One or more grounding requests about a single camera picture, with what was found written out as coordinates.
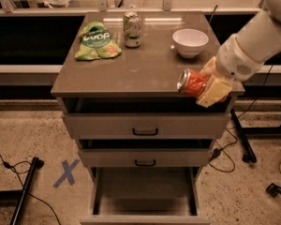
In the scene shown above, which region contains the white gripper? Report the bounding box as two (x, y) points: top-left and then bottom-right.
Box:
(196, 34), (263, 108)

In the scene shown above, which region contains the red coke can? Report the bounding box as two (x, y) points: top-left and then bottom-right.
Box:
(177, 68), (209, 98)

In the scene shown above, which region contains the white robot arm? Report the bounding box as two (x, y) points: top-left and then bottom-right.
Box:
(197, 0), (281, 108)

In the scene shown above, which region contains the grey drawer cabinet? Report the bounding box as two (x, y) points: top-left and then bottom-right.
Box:
(51, 11), (245, 225)

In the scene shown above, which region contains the green white soda can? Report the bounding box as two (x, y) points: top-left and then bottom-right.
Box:
(123, 11), (141, 48)

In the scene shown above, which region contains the top drawer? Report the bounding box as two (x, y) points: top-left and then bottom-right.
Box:
(63, 97), (231, 139)

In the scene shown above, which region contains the drawer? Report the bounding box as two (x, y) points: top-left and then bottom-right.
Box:
(81, 167), (211, 225)
(63, 97), (231, 139)
(79, 139), (213, 168)

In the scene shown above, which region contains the middle drawer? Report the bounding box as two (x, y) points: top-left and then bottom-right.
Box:
(79, 139), (213, 168)

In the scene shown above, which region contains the bottom drawer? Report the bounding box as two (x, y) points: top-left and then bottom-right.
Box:
(81, 167), (211, 225)

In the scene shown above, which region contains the white bowl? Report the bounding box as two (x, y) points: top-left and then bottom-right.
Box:
(172, 29), (209, 58)

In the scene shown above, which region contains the black stand leg right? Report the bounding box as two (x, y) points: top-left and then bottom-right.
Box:
(230, 110), (257, 163)

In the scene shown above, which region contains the black stand leg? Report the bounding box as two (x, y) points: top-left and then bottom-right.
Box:
(230, 110), (257, 163)
(9, 157), (44, 225)

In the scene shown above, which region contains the green chip bag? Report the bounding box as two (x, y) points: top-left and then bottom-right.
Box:
(75, 22), (122, 61)

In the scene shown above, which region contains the black clamp foot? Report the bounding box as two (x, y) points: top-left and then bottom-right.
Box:
(266, 183), (281, 197)

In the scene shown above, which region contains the blue tape cross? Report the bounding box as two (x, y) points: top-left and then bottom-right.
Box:
(53, 158), (80, 188)

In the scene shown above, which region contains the black stand leg left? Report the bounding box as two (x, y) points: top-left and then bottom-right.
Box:
(9, 157), (44, 225)

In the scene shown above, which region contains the black floor cable right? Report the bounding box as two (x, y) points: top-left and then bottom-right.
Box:
(208, 64), (274, 173)

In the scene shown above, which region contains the black floor cable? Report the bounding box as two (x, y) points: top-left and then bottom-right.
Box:
(208, 64), (274, 173)
(0, 143), (62, 225)

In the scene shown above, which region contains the black floor cable left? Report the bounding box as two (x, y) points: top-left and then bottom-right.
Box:
(0, 143), (62, 225)

